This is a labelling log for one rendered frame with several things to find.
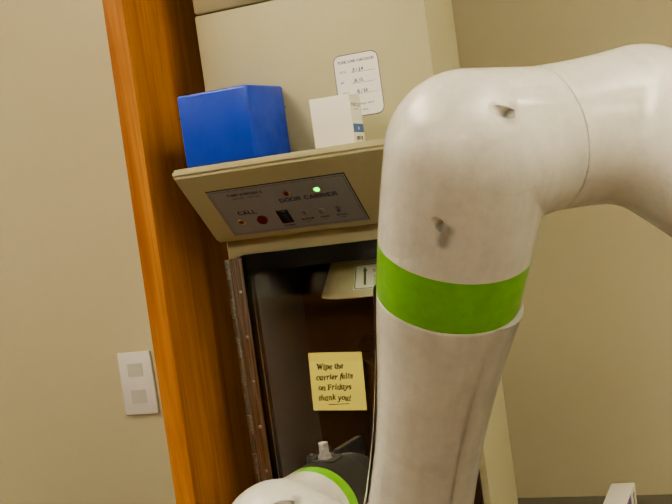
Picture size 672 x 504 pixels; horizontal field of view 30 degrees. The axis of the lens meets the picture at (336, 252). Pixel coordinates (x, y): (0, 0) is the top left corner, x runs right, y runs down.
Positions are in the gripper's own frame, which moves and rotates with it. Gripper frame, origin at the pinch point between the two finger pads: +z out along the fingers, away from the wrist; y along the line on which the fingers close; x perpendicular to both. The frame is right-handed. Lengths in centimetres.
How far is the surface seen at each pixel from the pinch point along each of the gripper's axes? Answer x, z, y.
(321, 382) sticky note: -6.8, 9.4, 14.9
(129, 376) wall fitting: -3, 53, 74
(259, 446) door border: 1.3, 9.4, 25.3
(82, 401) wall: 2, 54, 86
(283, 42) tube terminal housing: -51, 11, 14
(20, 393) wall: -1, 54, 100
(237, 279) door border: -21.2, 9.4, 25.1
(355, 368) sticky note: -8.3, 9.4, 9.8
